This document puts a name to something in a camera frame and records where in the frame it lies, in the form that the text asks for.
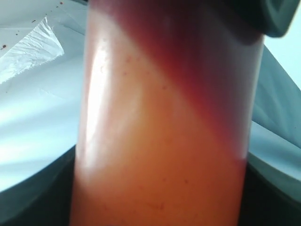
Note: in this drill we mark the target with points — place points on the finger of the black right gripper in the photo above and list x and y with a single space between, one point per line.
271 17

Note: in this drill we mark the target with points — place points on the red sauce squeeze bottle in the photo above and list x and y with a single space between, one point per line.
166 113

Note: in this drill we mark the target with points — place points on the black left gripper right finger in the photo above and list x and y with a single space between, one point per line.
271 197

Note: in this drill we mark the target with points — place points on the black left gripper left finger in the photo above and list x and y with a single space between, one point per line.
43 199

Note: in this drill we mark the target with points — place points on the crinkled clear plastic sheet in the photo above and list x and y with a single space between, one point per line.
38 47

